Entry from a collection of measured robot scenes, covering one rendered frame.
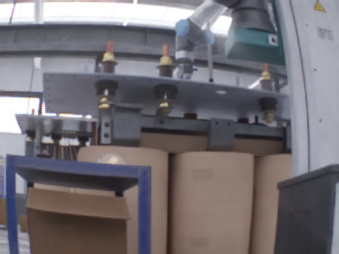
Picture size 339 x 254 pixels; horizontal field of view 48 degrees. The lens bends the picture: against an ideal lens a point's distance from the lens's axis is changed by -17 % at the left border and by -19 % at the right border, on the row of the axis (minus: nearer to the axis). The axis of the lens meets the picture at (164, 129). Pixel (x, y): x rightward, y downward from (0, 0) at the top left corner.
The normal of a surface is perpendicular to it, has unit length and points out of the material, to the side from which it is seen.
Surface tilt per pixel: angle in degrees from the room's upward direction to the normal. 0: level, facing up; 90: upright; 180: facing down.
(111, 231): 90
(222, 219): 90
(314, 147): 90
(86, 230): 90
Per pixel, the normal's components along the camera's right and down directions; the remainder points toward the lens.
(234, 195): 0.24, -0.19
